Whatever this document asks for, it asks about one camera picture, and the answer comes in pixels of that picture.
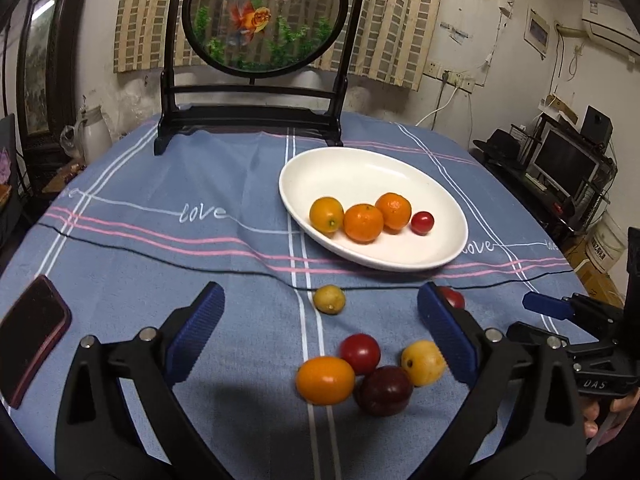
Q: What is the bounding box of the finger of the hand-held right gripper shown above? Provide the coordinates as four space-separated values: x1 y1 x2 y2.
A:
506 322 576 358
522 291 626 331

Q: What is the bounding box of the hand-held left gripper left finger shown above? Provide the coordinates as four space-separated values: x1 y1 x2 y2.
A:
54 281 234 480

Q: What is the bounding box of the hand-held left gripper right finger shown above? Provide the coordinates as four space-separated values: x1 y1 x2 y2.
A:
407 281 588 480

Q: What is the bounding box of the yellow round fruit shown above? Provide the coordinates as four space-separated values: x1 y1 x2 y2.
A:
401 340 447 387

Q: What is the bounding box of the dark red plum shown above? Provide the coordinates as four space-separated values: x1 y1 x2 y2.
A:
354 365 414 417

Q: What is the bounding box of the small yellow fruit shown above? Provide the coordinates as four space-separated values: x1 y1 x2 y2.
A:
313 285 347 315

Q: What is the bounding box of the orange kumquat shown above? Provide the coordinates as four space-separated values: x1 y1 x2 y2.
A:
295 356 356 406
309 197 345 234

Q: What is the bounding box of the white oval plate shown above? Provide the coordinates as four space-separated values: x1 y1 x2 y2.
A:
278 147 469 273

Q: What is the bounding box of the person's right hand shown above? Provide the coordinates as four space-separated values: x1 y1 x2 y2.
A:
582 394 640 448

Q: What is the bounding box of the cardboard box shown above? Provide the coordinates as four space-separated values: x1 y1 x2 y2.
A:
574 245 627 307

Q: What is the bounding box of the blue striped tablecloth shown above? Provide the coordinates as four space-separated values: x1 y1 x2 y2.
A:
0 110 593 480

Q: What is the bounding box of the white plastic bucket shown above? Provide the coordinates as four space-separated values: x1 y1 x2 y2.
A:
590 210 628 273

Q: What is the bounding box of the black desk rack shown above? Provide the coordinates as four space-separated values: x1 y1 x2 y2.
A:
474 114 618 247

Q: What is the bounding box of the orange tangerine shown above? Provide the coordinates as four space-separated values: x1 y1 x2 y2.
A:
343 203 385 244
375 192 412 231

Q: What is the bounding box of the computer monitor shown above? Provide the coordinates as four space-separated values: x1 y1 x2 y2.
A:
529 127 601 199

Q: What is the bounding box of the smartphone with red case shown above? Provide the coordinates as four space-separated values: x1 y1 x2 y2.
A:
0 275 72 409

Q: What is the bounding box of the black hat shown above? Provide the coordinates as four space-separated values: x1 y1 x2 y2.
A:
472 129 526 162

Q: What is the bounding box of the black speaker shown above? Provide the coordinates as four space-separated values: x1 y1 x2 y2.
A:
582 106 614 147

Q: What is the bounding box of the white ceramic jug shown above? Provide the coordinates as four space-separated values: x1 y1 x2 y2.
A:
75 105 113 165

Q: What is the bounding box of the clear plastic bag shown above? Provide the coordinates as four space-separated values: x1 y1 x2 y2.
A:
60 125 83 159

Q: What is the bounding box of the dark board with purple flower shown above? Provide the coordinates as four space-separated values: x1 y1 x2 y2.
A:
0 114 21 241

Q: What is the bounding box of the white air conditioner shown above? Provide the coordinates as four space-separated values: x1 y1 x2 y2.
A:
580 0 640 63

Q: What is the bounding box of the round goldfish screen black stand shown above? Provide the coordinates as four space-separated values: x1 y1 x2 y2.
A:
153 0 373 157

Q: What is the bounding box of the beige checked curtain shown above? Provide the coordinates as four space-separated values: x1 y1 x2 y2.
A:
114 0 447 92

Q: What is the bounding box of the dark framed painting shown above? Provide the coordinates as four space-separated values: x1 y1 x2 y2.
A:
15 0 85 147

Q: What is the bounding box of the white power cable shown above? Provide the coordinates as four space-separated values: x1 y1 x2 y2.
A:
415 80 461 128

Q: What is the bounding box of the white wall panel box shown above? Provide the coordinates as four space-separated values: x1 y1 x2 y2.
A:
524 7 551 58

